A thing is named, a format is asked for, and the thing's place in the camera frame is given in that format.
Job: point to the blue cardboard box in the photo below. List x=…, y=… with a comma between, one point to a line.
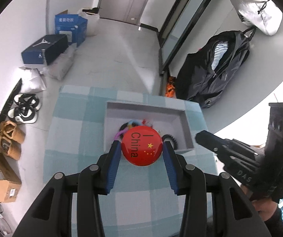
x=69, y=27

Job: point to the brown cardboard box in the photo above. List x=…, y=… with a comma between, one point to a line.
x=0, y=175

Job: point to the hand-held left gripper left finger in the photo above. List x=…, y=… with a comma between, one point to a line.
x=113, y=170

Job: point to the grey door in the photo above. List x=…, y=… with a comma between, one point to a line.
x=126, y=0

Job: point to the red round badge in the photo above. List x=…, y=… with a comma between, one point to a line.
x=141, y=145

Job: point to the black framed glass door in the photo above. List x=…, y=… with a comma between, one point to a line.
x=181, y=24

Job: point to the white tote bag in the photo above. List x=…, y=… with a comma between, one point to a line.
x=257, y=7

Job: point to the white sack with black top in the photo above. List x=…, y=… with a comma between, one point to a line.
x=90, y=22

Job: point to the grey cardboard box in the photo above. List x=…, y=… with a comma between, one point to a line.
x=156, y=118

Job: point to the silver plastic bag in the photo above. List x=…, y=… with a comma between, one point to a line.
x=32, y=80

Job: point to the dark blue shoebox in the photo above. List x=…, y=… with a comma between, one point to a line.
x=45, y=48

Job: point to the clear plastic package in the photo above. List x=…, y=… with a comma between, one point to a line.
x=59, y=65

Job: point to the person's right hand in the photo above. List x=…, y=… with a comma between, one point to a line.
x=262, y=206

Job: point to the red hair ornament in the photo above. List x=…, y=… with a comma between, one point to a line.
x=147, y=122

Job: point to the orange bag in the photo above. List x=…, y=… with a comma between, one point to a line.
x=170, y=87

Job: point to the black and white sneaker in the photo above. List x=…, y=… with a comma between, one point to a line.
x=22, y=115
x=27, y=101

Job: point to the checked teal tablecloth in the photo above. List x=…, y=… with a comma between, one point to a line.
x=82, y=133

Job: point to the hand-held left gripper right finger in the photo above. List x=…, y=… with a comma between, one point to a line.
x=169, y=170

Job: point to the black backpack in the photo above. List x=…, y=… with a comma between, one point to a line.
x=210, y=74

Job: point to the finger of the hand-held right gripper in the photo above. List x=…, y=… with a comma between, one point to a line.
x=230, y=150

